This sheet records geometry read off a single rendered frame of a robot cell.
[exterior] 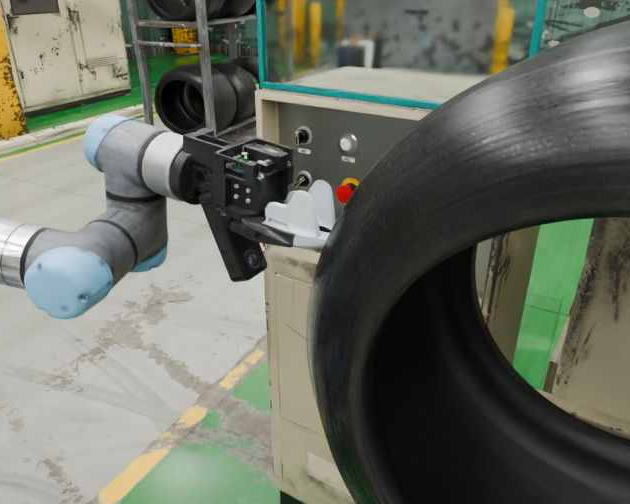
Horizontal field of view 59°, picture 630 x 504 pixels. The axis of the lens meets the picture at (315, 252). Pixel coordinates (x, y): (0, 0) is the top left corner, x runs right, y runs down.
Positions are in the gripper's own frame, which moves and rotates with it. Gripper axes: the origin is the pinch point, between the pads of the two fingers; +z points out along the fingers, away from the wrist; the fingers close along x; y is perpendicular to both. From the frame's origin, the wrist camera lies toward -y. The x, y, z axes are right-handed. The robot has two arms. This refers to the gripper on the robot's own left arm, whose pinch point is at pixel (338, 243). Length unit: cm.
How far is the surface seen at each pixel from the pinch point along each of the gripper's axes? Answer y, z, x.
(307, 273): -41, -32, 49
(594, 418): -26.5, 29.8, 23.9
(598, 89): 21.5, 19.9, -9.6
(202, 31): -38, -245, 247
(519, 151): 17.6, 17.0, -11.5
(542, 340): -124, 14, 184
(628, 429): -26.1, 33.9, 24.1
